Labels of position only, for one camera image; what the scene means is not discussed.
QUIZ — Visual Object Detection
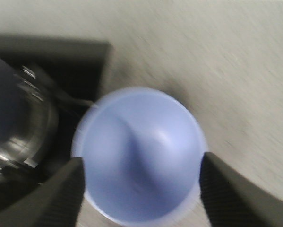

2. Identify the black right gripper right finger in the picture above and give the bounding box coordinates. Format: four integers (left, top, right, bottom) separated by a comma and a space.
199, 152, 283, 227

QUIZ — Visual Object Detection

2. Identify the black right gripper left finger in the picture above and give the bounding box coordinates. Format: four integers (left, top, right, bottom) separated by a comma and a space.
0, 157, 85, 227

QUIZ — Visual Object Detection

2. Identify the light blue ribbed bowl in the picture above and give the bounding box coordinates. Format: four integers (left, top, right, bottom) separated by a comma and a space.
71, 87, 208, 227

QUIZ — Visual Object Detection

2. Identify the dark blue cooking pot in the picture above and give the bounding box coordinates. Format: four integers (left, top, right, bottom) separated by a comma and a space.
0, 58, 59, 181

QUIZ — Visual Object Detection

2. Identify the black glass gas cooktop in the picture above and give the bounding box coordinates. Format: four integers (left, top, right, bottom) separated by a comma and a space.
0, 35, 110, 211

